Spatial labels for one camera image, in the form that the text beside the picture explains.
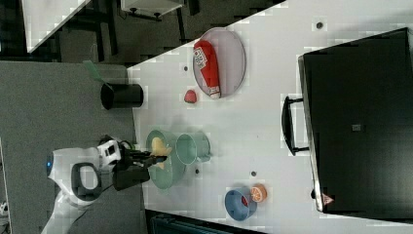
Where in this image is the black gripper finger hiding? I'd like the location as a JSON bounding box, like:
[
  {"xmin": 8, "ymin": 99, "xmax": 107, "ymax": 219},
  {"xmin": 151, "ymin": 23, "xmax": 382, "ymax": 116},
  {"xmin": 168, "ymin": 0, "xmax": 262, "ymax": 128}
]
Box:
[
  {"xmin": 130, "ymin": 150, "xmax": 151, "ymax": 157},
  {"xmin": 138, "ymin": 156, "xmax": 168, "ymax": 168}
]

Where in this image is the blue bowl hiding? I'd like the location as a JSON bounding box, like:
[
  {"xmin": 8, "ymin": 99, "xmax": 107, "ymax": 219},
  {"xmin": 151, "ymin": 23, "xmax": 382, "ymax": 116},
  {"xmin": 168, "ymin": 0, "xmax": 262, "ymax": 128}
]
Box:
[{"xmin": 224, "ymin": 187, "xmax": 257, "ymax": 221}]

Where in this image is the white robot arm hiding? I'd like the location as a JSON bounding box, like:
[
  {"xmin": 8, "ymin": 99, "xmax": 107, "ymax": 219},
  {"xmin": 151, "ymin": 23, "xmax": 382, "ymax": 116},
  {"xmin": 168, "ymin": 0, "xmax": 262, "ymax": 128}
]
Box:
[{"xmin": 41, "ymin": 136, "xmax": 172, "ymax": 234}]

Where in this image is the red strawberry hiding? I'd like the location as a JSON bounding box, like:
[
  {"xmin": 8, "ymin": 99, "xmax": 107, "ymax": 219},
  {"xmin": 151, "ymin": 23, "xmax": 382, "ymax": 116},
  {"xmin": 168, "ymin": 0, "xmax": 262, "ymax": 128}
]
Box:
[{"xmin": 184, "ymin": 90, "xmax": 197, "ymax": 103}]

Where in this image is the black cylinder holder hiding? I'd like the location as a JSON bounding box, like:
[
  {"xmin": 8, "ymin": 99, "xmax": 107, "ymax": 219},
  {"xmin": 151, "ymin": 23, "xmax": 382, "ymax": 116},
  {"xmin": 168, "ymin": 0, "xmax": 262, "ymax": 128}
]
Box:
[{"xmin": 100, "ymin": 84, "xmax": 144, "ymax": 110}]

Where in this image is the green mug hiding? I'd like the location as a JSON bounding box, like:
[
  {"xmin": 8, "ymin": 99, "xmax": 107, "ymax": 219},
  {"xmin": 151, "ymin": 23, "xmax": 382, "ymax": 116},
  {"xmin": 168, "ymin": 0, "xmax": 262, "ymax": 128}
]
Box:
[{"xmin": 175, "ymin": 132, "xmax": 211, "ymax": 165}]

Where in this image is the orange slice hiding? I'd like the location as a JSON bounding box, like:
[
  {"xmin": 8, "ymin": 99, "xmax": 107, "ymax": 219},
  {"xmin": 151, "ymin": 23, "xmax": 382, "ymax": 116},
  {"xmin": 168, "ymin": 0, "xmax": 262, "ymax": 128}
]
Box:
[{"xmin": 250, "ymin": 184, "xmax": 267, "ymax": 203}]

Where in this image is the peeled yellow banana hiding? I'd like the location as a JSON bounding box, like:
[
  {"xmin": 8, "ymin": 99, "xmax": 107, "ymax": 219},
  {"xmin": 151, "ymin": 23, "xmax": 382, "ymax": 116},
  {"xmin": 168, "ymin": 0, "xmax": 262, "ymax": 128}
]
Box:
[{"xmin": 151, "ymin": 137, "xmax": 172, "ymax": 170}]

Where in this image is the black toaster oven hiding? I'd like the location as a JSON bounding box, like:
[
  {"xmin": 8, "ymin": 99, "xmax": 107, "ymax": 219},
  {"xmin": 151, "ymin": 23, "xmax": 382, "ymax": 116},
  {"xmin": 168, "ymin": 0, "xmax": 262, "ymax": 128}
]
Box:
[{"xmin": 297, "ymin": 27, "xmax": 413, "ymax": 223}]

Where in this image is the green spatula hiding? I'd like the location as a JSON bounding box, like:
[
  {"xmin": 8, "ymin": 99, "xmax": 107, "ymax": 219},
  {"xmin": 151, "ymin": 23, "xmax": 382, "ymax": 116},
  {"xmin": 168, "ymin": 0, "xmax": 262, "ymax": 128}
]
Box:
[{"xmin": 83, "ymin": 60, "xmax": 110, "ymax": 88}]

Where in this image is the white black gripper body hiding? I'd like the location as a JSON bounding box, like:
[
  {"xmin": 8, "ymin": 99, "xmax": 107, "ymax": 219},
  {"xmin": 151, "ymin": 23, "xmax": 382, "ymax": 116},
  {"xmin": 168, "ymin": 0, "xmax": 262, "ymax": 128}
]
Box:
[{"xmin": 97, "ymin": 136, "xmax": 136, "ymax": 173}]

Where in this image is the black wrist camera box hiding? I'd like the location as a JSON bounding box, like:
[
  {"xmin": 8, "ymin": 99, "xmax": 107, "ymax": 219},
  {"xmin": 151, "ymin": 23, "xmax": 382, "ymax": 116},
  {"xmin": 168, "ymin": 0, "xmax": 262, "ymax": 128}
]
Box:
[{"xmin": 112, "ymin": 167, "xmax": 150, "ymax": 191}]

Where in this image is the red item in bowl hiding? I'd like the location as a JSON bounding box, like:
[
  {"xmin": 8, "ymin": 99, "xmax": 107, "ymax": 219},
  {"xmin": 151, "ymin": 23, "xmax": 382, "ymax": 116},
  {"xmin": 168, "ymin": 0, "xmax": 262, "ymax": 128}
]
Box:
[{"xmin": 242, "ymin": 196, "xmax": 248, "ymax": 207}]

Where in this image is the lilac round plate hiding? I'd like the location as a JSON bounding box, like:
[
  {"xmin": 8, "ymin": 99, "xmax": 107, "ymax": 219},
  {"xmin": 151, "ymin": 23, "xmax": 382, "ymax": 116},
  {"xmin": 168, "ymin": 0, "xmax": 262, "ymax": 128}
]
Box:
[{"xmin": 193, "ymin": 27, "xmax": 245, "ymax": 98}]

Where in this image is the red ketchup bottle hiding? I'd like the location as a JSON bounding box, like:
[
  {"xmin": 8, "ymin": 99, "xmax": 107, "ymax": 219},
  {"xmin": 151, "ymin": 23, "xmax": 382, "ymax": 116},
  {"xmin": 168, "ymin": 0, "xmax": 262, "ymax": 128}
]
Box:
[{"xmin": 194, "ymin": 40, "xmax": 221, "ymax": 98}]

